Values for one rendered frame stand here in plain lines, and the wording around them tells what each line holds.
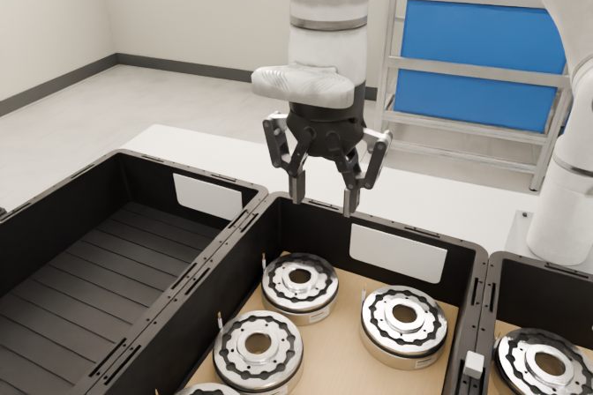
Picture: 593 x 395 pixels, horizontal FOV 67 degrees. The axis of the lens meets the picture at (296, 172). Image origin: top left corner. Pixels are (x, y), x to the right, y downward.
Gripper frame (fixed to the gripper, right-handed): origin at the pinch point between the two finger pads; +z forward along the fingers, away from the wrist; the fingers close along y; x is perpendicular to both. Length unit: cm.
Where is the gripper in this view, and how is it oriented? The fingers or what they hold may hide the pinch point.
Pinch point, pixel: (323, 196)
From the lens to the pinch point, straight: 50.7
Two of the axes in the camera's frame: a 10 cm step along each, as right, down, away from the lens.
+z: 0.1, 8.5, 5.3
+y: -9.1, -2.1, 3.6
